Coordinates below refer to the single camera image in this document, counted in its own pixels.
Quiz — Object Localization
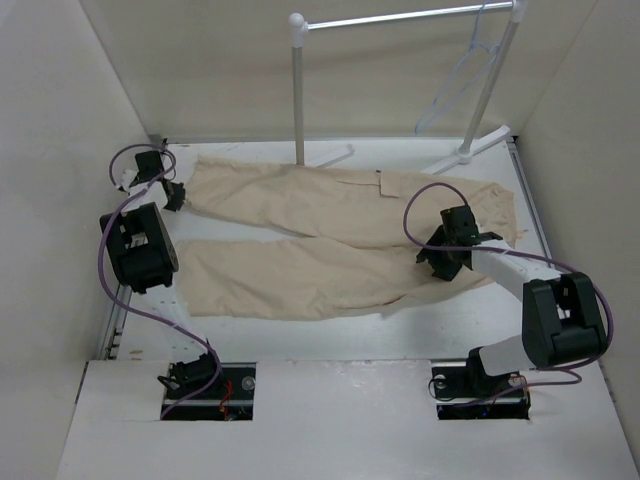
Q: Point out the beige trousers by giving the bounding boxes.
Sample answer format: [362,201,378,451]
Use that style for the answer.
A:
[176,157,517,321]

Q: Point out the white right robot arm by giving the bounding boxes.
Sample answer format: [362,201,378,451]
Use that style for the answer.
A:
[416,205,608,396]

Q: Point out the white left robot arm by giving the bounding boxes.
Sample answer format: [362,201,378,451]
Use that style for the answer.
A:
[98,144,225,399]

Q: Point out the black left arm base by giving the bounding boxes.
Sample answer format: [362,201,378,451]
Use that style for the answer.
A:
[157,353,257,422]

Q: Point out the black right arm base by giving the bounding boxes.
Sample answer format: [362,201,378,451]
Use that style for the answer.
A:
[428,349,531,421]

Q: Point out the light blue clothes hanger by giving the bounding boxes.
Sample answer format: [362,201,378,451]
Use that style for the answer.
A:
[414,1,501,135]

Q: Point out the white clothes rack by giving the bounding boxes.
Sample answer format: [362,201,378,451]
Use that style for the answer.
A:
[287,1,529,174]

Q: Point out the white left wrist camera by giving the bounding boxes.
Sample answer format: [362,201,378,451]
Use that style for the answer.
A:
[116,169,138,192]

